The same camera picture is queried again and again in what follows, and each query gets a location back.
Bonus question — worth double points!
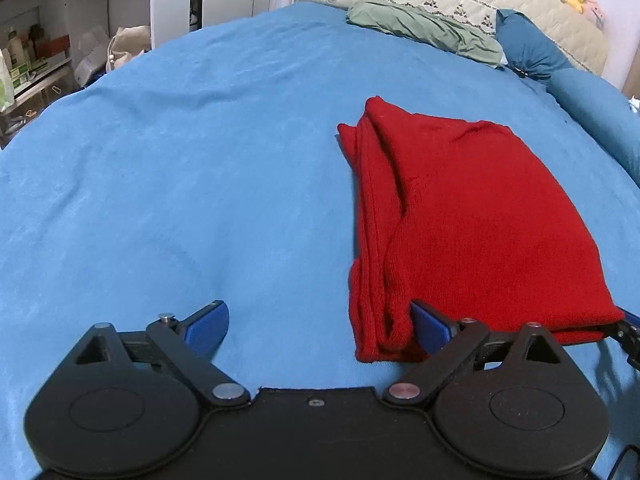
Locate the red knit sweater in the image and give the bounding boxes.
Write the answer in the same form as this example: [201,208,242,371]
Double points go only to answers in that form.
[336,96,626,363]

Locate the pale pink plush toy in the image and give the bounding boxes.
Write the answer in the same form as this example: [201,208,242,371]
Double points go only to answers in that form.
[582,0,607,26]

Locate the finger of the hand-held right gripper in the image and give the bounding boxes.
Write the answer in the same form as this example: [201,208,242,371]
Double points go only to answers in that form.
[597,307,640,371]

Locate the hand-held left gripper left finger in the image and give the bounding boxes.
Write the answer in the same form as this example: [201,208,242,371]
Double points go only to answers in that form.
[72,300,251,408]

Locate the blue pillow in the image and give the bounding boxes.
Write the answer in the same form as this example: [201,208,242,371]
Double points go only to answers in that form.
[495,8,573,83]
[546,67,640,183]

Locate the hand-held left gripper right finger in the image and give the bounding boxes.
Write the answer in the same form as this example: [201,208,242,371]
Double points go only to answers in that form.
[382,300,568,406]

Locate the green pillow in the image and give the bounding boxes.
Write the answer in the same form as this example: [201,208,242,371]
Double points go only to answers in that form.
[346,0,505,67]

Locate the blue bed sheet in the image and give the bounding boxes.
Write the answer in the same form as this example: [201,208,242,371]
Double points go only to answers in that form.
[0,2,640,480]

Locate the cream canvas bag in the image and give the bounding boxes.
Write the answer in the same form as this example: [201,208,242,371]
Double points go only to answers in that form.
[107,25,152,68]

